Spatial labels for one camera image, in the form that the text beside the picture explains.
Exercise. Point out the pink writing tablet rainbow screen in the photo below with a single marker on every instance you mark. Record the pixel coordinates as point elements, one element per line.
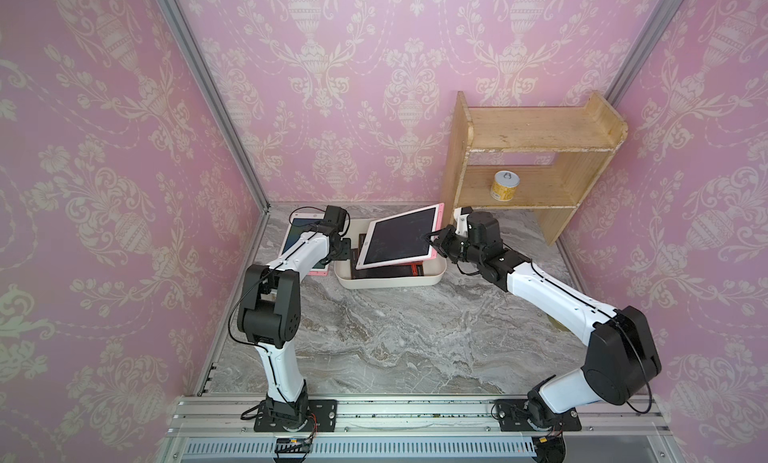
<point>305,248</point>

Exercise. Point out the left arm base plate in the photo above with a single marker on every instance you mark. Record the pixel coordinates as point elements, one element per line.
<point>303,416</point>

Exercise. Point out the yellow white tin can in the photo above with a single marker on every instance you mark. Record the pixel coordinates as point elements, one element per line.
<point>504,185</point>

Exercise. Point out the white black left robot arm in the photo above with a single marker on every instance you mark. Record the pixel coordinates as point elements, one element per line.
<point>268,314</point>

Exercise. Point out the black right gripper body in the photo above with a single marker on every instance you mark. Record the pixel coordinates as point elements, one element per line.
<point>460,248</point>

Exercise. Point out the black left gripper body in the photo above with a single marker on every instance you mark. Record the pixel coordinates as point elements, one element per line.
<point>344,250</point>

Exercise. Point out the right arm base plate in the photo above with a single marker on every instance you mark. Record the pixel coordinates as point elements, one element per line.
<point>520,415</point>

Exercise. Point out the white plastic storage box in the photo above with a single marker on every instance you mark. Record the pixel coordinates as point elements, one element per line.
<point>432,271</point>

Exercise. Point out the aluminium front rail frame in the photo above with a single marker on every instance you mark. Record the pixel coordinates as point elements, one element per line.
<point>413,428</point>

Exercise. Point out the red black Newsmy tablet top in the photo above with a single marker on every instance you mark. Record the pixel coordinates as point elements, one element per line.
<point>414,269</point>

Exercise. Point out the wooden shelf unit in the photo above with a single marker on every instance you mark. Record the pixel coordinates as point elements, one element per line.
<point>559,154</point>

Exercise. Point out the pink writing tablet dark screen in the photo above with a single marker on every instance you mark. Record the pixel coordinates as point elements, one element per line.
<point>377,250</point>

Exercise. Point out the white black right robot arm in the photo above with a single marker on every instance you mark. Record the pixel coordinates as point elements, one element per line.
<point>621,357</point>

